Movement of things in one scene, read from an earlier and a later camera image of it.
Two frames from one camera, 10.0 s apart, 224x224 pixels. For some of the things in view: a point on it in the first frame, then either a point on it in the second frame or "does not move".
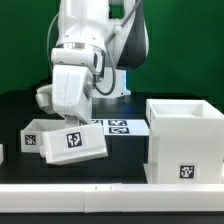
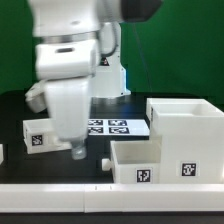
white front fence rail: x=111 y=198 does not move
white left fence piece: x=1 y=153 does not move
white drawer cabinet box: x=186 y=142 does not move
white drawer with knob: x=74 y=144 -> x=134 y=161
